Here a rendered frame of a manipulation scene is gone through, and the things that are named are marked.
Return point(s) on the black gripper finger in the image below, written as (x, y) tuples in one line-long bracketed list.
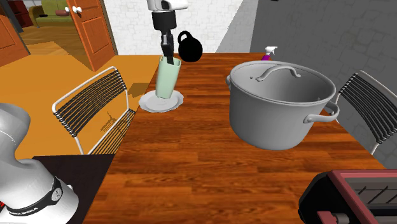
[(171, 56), (164, 45)]

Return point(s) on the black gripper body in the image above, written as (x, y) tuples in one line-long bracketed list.
[(163, 20)]

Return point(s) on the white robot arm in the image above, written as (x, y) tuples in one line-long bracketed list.
[(28, 186)]

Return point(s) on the black jug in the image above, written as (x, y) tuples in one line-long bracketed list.
[(190, 49)]

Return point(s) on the mint green cup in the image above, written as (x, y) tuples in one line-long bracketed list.
[(167, 80)]

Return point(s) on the white plate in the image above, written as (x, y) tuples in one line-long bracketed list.
[(149, 104)]

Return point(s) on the orange door with white knob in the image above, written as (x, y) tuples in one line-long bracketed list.
[(93, 34)]

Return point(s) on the purple spray bottle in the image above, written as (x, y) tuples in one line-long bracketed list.
[(266, 57)]

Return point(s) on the grey pot lid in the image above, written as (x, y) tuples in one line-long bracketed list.
[(276, 68)]

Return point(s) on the wooden table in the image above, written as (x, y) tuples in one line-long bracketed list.
[(192, 161)]

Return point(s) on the green sofa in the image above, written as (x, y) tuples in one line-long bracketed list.
[(51, 14)]

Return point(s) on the grey cooking pot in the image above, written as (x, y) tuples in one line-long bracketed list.
[(263, 121)]

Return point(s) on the dark red shelf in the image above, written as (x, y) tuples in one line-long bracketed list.
[(20, 12)]

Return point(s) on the dark red toaster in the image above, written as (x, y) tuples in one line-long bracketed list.
[(316, 195)]

